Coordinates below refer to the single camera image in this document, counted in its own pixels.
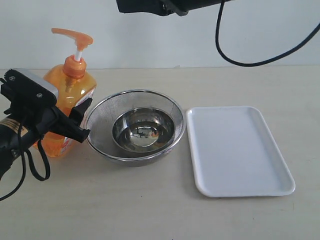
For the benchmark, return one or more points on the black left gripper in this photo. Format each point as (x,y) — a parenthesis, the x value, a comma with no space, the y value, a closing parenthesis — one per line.
(37,119)

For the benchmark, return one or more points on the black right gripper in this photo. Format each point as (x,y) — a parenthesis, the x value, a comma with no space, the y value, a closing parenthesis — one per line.
(163,7)

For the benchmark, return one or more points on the orange dish soap pump bottle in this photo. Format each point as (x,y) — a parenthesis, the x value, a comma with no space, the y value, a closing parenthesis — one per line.
(74,84)

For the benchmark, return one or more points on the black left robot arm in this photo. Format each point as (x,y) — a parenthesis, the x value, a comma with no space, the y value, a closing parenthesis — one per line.
(13,147)

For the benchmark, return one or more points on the small stainless steel bowl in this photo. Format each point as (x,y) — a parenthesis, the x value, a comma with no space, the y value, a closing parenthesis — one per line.
(143,131)

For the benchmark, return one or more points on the steel mesh colander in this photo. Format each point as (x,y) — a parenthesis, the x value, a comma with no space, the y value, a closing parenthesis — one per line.
(101,118)

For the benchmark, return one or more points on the white rectangular plastic tray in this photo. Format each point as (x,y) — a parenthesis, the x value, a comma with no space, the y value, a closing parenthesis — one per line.
(234,154)

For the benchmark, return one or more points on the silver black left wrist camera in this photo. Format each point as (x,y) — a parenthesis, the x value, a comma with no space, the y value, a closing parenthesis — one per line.
(20,86)

